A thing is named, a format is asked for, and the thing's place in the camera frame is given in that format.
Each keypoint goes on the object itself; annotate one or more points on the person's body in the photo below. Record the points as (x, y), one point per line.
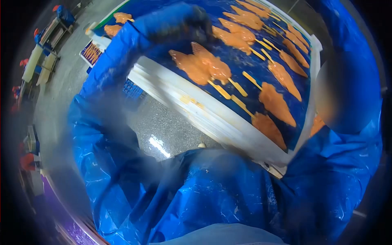
(214, 196)

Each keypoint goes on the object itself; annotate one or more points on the white plastic canister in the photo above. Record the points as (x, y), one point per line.
(47, 69)
(31, 62)

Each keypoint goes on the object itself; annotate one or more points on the small tray with skewers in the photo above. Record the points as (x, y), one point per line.
(91, 53)

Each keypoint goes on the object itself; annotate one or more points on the blue plastic crate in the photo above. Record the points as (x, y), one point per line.
(133, 89)

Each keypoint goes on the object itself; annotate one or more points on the person's left hand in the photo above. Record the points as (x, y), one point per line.
(174, 21)

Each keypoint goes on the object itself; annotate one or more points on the metal work table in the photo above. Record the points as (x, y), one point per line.
(55, 30)

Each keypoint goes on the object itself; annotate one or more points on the rows of orange meat skewers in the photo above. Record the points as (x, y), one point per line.
(211, 66)

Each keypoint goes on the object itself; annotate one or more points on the person's left fingers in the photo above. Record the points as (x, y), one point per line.
(200, 26)

